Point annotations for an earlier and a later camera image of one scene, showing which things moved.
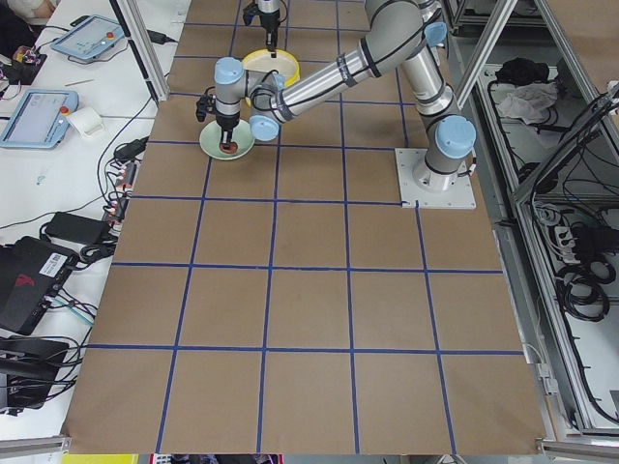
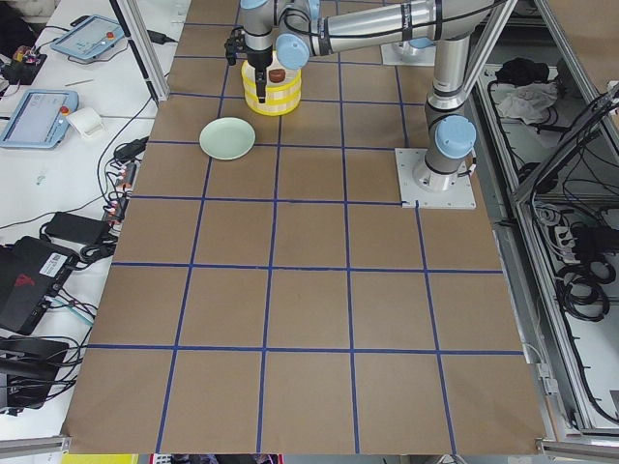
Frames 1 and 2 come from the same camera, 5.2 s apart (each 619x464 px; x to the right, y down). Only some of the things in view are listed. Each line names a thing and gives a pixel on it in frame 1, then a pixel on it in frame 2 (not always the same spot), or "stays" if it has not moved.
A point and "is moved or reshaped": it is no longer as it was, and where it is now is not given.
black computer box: [31, 273] stays
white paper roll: [87, 121] stays
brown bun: [228, 148] is moved or reshaped
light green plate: [211, 137] stays
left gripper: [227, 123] → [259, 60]
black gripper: [205, 103] → [236, 45]
